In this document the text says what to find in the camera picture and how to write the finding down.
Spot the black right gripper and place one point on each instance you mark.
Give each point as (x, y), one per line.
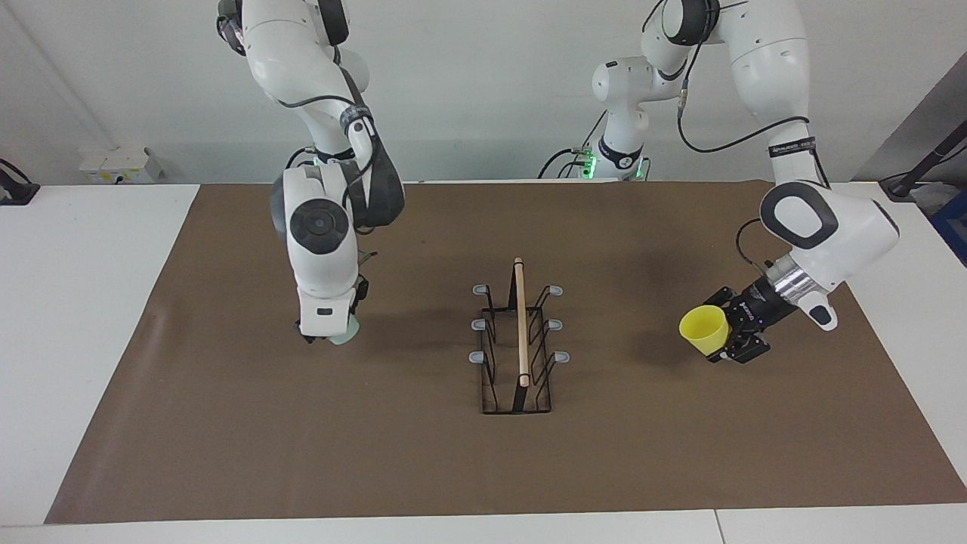
(362, 295)

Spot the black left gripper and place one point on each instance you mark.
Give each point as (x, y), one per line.
(759, 313)

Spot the yellow plastic cup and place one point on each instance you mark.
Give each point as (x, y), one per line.
(704, 329)

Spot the pale green plastic cup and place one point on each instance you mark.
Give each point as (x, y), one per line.
(344, 332)

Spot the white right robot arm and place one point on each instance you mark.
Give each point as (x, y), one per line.
(317, 227)

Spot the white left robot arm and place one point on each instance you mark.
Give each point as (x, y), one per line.
(763, 53)

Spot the brown paper table mat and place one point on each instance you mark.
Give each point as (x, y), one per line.
(378, 453)

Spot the blue box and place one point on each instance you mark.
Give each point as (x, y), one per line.
(953, 227)

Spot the black tripod stand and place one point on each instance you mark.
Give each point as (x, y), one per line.
(925, 162)

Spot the white wall socket box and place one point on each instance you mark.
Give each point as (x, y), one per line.
(121, 166)

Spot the black clamp mount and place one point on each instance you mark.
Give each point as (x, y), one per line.
(16, 189)

